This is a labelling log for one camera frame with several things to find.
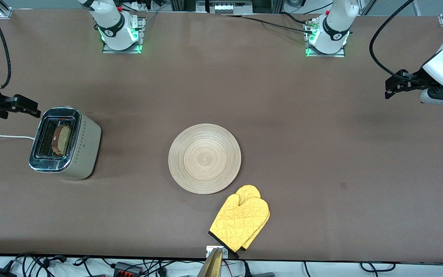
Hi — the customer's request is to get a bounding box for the brown-crust bread slice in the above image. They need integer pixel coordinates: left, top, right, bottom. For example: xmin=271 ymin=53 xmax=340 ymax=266
xmin=51 ymin=125 xmax=72 ymax=157

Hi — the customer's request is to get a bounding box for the round wooden plate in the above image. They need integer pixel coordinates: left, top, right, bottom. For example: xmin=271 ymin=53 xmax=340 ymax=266
xmin=168 ymin=123 xmax=242 ymax=195

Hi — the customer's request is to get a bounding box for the chrome and beige toaster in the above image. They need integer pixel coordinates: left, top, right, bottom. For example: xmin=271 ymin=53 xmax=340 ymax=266
xmin=28 ymin=107 xmax=102 ymax=180

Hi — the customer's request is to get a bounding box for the yellow quilted oven mitt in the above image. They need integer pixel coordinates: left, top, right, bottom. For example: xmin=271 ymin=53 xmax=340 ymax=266
xmin=236 ymin=184 xmax=270 ymax=250
xmin=208 ymin=194 xmax=271 ymax=259

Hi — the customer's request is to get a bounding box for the black and orange connector block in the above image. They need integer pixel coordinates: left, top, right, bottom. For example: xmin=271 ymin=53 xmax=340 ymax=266
xmin=113 ymin=262 xmax=144 ymax=276

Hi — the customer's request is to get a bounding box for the white power strip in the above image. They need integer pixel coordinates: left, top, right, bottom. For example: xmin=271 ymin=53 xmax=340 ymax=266
xmin=208 ymin=0 xmax=243 ymax=14

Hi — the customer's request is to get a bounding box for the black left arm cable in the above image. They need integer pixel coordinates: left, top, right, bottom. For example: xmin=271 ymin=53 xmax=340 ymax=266
xmin=368 ymin=0 xmax=413 ymax=80

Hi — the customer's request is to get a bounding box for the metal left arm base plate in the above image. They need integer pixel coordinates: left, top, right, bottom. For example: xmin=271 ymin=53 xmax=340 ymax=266
xmin=304 ymin=18 xmax=347 ymax=58

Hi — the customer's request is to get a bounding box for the thick black table cable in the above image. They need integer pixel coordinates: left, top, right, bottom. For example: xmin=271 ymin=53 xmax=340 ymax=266
xmin=280 ymin=11 xmax=313 ymax=26

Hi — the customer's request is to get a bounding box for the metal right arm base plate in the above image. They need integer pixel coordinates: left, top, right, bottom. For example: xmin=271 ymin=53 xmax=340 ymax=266
xmin=102 ymin=16 xmax=146 ymax=54

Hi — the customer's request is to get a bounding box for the thin black table cable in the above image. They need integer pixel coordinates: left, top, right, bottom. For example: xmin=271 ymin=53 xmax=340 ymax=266
xmin=221 ymin=14 xmax=313 ymax=34

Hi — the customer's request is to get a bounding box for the black looped floor cable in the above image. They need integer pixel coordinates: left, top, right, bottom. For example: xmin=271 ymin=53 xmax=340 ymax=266
xmin=360 ymin=261 xmax=396 ymax=272

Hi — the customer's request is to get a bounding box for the gold metal camera pole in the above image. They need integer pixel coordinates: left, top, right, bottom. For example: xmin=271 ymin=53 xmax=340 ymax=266
xmin=196 ymin=247 xmax=224 ymax=277

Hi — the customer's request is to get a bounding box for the silver table clamp bracket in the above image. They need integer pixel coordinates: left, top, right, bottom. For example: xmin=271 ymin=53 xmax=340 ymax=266
xmin=206 ymin=245 xmax=229 ymax=259

